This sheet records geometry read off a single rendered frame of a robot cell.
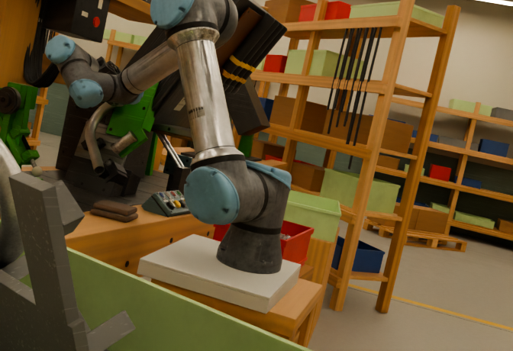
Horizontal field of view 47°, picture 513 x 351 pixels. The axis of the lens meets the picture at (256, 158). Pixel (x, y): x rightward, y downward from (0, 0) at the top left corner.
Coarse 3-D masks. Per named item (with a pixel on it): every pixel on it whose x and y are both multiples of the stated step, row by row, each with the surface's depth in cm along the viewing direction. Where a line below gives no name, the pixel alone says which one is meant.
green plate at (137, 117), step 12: (156, 84) 185; (144, 96) 184; (120, 108) 186; (132, 108) 184; (144, 108) 183; (120, 120) 185; (132, 120) 183; (144, 120) 183; (108, 132) 185; (120, 132) 183
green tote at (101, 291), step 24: (72, 264) 91; (96, 264) 89; (96, 288) 88; (120, 288) 86; (144, 288) 84; (96, 312) 88; (144, 312) 84; (168, 312) 82; (192, 312) 80; (216, 312) 78; (144, 336) 84; (168, 336) 82; (192, 336) 80; (216, 336) 78; (240, 336) 76; (264, 336) 74
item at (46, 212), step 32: (32, 192) 43; (64, 192) 46; (32, 224) 45; (64, 224) 44; (32, 256) 47; (64, 256) 45; (0, 288) 53; (32, 288) 49; (64, 288) 46; (0, 320) 56; (32, 320) 51; (64, 320) 47
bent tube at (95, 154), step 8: (104, 104) 183; (96, 112) 183; (104, 112) 183; (96, 120) 183; (88, 128) 181; (88, 136) 179; (88, 144) 177; (96, 144) 177; (96, 152) 174; (96, 160) 171; (96, 168) 172; (104, 168) 170
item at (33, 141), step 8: (48, 32) 786; (56, 32) 812; (48, 40) 792; (40, 88) 817; (40, 96) 817; (40, 104) 818; (40, 112) 819; (40, 120) 823; (32, 136) 822; (32, 144) 810
